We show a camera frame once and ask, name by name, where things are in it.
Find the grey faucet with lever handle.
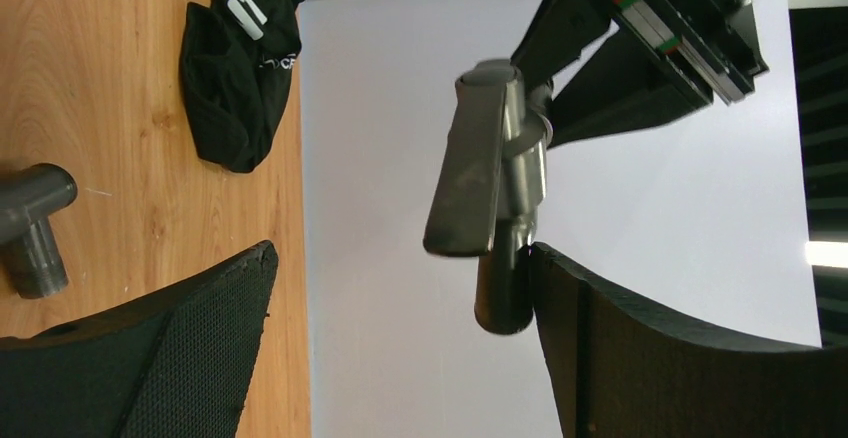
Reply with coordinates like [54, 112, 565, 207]
[422, 59, 552, 335]

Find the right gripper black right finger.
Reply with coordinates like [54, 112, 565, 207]
[530, 243, 847, 437]

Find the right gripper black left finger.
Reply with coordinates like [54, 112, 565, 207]
[1, 240, 279, 437]

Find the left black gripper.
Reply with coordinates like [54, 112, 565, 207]
[511, 0, 768, 148]

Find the black cloth with white print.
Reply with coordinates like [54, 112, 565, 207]
[179, 0, 305, 173]

